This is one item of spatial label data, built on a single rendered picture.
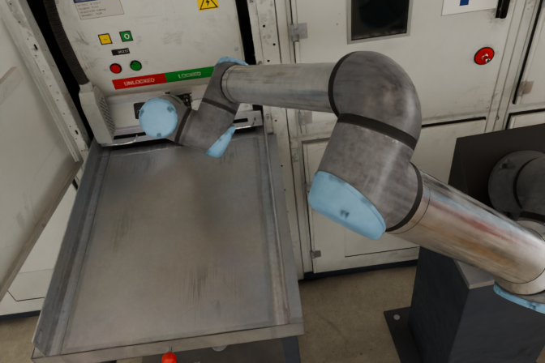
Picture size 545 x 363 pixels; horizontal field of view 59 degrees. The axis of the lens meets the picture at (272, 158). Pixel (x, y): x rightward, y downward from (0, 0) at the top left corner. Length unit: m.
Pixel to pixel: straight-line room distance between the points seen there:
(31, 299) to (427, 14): 1.89
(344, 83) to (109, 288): 0.84
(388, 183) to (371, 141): 0.06
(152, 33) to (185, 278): 0.68
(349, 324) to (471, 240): 1.32
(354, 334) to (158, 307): 1.05
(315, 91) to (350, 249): 1.34
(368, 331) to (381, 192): 1.48
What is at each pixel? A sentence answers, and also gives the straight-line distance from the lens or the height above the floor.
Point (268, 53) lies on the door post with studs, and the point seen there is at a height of 1.15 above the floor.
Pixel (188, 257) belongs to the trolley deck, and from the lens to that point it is 1.30.
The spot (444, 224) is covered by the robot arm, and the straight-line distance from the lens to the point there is 0.78.
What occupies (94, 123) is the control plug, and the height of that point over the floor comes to 1.03.
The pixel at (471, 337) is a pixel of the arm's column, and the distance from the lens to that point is 1.64.
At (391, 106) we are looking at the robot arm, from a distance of 0.66.
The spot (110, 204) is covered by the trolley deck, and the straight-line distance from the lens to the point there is 1.52.
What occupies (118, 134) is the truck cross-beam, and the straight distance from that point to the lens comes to 1.66.
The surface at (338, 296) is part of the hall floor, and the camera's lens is 2.18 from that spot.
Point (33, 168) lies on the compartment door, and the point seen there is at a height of 0.97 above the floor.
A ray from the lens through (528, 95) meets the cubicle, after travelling 1.77.
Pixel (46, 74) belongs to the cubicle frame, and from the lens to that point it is 1.54.
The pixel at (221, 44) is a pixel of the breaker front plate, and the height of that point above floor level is 1.17.
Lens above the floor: 1.85
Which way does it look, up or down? 42 degrees down
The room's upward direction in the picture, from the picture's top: 8 degrees counter-clockwise
